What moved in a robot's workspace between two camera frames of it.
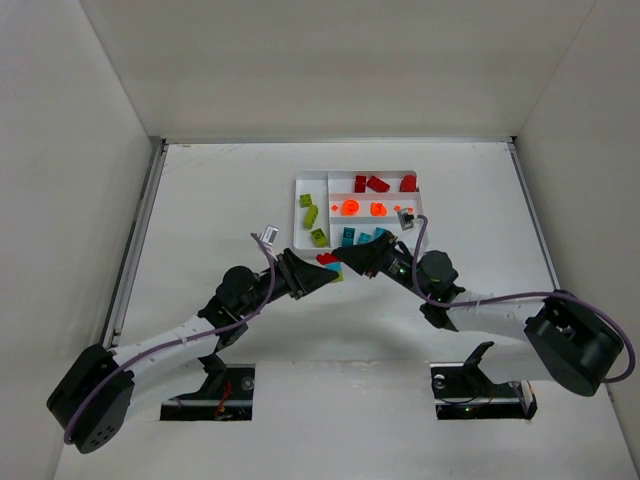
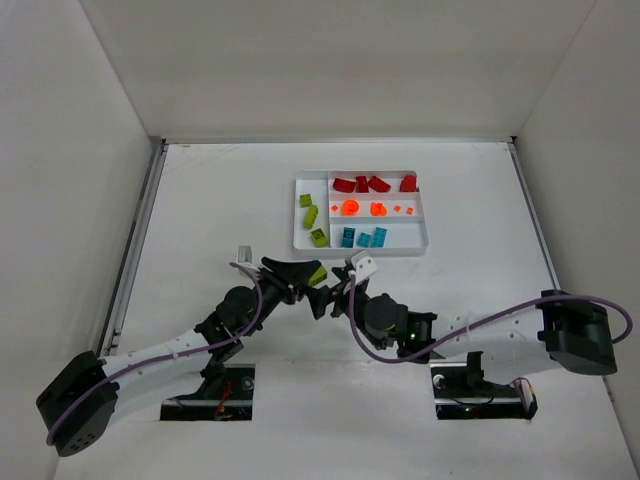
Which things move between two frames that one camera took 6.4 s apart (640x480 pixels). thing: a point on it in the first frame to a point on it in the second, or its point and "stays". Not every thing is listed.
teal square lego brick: [364, 238] stays
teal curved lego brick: [348, 237] stays
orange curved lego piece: [378, 209] stays
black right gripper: [382, 254] to [338, 296]
